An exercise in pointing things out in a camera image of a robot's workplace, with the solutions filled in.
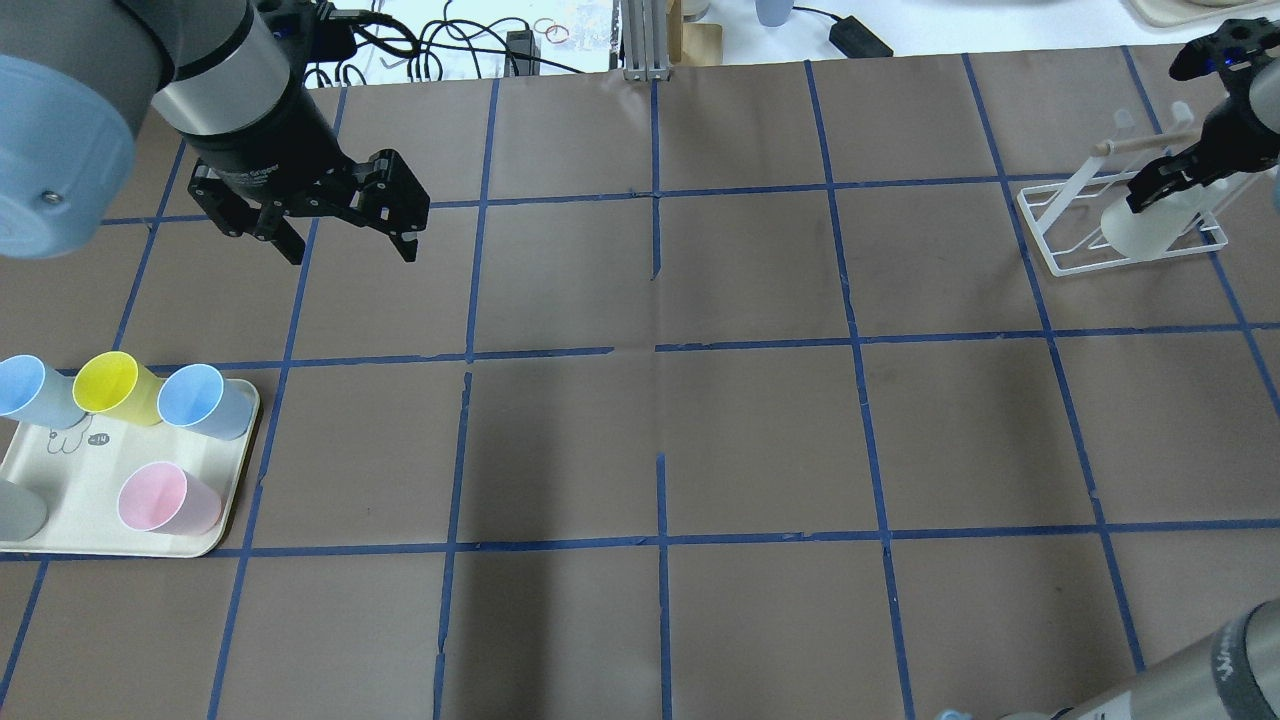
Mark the pink plastic cup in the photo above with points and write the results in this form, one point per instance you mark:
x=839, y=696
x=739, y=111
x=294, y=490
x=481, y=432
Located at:
x=162, y=497

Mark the blue cup near pink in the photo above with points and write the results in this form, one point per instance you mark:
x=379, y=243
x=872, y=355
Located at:
x=199, y=398

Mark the black power adapter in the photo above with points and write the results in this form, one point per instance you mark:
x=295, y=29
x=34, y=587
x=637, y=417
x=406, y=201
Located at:
x=854, y=40

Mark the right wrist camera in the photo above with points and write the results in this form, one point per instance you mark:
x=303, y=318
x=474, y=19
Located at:
x=1236, y=46

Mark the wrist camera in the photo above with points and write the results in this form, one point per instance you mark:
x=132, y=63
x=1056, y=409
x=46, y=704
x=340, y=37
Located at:
x=310, y=31
x=1236, y=46

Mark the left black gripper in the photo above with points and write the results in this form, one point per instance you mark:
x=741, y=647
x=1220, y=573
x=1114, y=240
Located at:
x=268, y=135

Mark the white wire cup rack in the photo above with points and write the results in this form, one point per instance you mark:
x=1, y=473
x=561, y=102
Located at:
x=1084, y=224

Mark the cream plastic tray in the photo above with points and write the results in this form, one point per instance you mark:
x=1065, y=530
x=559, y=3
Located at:
x=79, y=472

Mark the aluminium frame post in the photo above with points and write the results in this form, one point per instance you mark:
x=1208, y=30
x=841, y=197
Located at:
x=643, y=41

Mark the grey plastic cup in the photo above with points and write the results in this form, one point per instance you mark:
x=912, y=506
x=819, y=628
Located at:
x=23, y=512

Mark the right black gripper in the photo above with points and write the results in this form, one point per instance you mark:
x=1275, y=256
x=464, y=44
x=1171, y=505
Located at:
x=1226, y=128

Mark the wooden stand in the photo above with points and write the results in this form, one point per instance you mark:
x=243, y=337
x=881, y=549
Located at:
x=691, y=41

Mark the yellow plastic cup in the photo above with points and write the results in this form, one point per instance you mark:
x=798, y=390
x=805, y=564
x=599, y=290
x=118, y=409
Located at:
x=117, y=385

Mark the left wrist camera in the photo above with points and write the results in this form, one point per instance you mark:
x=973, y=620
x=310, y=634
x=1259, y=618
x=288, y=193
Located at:
x=310, y=31

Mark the white plastic cup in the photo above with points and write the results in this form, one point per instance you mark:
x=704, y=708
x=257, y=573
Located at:
x=1148, y=235

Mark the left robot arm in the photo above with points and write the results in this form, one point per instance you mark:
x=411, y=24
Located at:
x=79, y=78

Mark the blue cup tray end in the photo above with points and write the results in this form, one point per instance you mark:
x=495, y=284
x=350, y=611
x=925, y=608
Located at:
x=34, y=392

